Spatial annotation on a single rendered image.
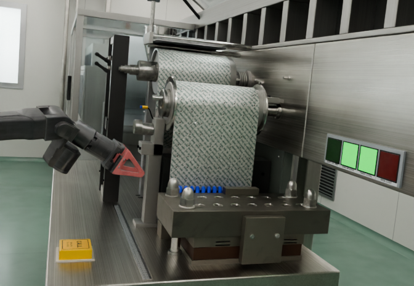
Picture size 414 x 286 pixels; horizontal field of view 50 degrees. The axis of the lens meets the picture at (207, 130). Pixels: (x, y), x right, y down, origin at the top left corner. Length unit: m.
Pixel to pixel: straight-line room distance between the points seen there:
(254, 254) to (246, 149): 0.31
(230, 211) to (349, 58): 0.44
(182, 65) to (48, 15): 5.40
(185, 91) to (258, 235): 0.41
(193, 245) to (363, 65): 0.54
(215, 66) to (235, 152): 0.34
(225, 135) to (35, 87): 5.61
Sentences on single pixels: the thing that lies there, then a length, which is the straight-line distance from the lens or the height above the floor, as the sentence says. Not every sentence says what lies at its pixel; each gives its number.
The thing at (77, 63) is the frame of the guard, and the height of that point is 1.35.
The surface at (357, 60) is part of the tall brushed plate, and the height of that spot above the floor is 1.39.
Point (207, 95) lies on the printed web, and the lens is 1.17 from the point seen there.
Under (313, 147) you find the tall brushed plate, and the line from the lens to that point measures 1.14.
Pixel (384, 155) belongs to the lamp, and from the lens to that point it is 0.93.
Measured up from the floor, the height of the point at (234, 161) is 1.11.
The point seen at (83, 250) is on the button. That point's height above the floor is 0.92.
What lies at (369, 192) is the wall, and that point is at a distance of 4.67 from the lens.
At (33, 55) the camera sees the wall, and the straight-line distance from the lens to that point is 6.67.
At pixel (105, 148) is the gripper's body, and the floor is 1.13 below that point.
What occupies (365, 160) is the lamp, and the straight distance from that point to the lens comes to 0.97.
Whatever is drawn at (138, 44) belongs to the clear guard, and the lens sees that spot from 2.17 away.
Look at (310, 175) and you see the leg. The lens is 1.49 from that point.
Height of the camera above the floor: 1.31
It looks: 6 degrees down
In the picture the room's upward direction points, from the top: 5 degrees clockwise
